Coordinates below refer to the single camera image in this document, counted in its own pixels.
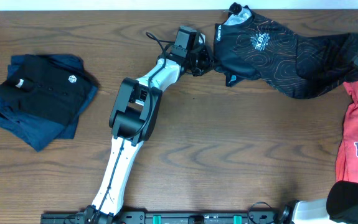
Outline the black orange-patterned jersey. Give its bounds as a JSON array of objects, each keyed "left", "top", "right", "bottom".
[{"left": 214, "top": 3, "right": 358, "bottom": 99}]

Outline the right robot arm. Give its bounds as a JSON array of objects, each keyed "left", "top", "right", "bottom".
[{"left": 277, "top": 34, "right": 358, "bottom": 223}]

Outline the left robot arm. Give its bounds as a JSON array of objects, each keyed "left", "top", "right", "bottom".
[{"left": 83, "top": 44, "right": 214, "bottom": 223}]

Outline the navy blue folded shirt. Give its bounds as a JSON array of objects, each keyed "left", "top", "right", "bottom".
[{"left": 0, "top": 55, "right": 98, "bottom": 151}]

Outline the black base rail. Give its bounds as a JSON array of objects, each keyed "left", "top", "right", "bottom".
[{"left": 40, "top": 211, "right": 277, "bottom": 224}]

